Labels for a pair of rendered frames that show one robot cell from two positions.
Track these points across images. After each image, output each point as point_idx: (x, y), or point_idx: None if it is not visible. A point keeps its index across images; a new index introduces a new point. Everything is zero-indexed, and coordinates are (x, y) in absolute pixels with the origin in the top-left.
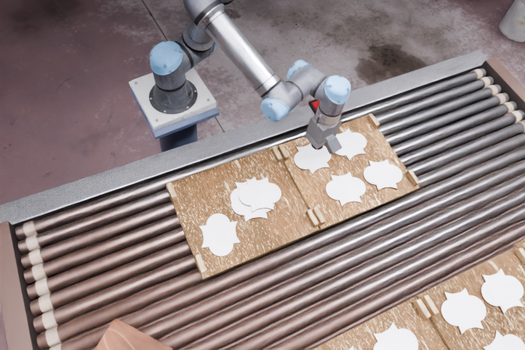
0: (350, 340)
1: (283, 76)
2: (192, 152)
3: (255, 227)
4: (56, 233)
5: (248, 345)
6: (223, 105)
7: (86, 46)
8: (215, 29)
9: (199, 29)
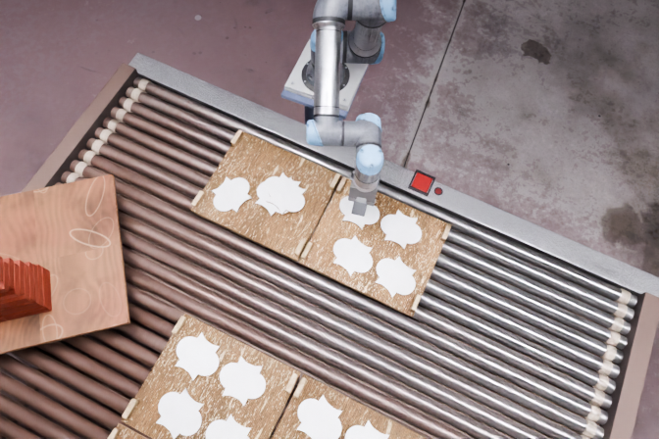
0: (224, 342)
1: (521, 153)
2: (284, 126)
3: (258, 214)
4: (152, 100)
5: (168, 274)
6: (434, 130)
7: None
8: (318, 37)
9: (355, 33)
